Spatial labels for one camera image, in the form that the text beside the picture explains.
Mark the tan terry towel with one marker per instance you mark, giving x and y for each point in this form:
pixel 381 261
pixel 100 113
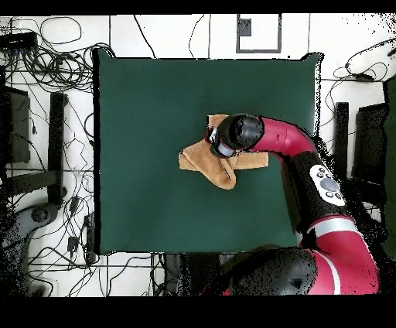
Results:
pixel 201 161

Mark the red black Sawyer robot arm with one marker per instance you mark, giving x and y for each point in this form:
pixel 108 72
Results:
pixel 284 139

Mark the flat black box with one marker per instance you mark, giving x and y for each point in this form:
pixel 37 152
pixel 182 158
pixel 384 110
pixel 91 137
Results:
pixel 18 40

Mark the dark green table cloth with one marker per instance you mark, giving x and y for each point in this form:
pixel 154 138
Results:
pixel 148 108

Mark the black upright stand bar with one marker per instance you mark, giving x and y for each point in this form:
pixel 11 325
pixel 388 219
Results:
pixel 56 139
pixel 342 130

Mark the large black case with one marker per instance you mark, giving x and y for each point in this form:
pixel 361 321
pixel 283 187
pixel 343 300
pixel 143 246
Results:
pixel 369 142
pixel 17 123

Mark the black power strip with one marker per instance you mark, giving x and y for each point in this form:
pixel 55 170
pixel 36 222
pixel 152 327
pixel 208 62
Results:
pixel 89 241

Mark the grey office chair base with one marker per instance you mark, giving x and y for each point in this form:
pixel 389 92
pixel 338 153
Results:
pixel 21 222

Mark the grey square floor frame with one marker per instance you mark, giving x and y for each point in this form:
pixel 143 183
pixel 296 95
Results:
pixel 280 34

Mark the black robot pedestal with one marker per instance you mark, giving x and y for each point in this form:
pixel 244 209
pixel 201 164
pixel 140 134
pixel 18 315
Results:
pixel 198 272

